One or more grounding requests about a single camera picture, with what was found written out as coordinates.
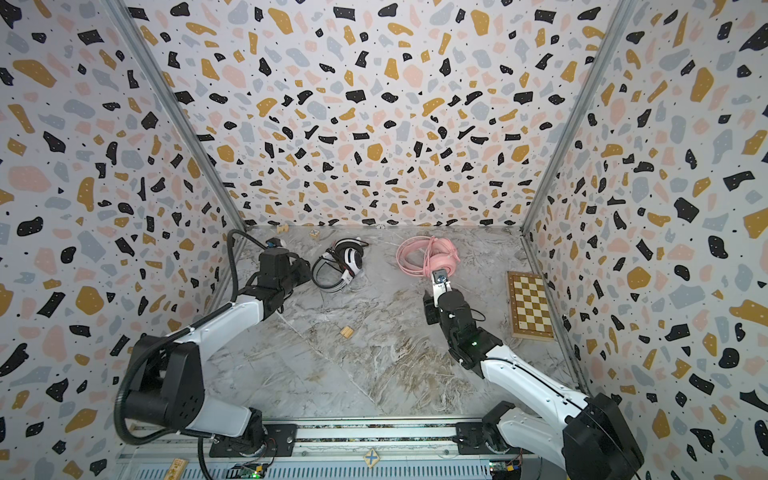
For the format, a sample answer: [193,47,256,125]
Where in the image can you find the pink headphones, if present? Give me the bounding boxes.
[395,236,460,277]

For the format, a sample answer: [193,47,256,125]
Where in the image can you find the white black headphones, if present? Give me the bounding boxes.
[311,237,370,293]

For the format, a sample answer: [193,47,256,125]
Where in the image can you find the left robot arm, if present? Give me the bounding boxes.
[113,247,311,456]

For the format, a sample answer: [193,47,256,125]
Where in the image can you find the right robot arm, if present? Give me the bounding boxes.
[423,283,644,479]

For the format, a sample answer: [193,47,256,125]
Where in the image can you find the wooden chessboard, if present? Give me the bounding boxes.
[507,271,555,341]

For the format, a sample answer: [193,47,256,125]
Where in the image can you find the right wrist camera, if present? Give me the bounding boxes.
[431,268,451,305]

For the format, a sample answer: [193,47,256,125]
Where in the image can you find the black corrugated cable conduit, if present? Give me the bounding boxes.
[112,229,268,446]

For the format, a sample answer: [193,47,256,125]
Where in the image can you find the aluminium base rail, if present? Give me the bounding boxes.
[112,415,567,479]

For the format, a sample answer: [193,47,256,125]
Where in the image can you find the wooden tile on rail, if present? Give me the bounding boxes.
[363,448,380,469]

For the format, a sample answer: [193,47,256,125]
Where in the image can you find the wooden block at rail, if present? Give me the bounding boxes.
[163,458,188,480]

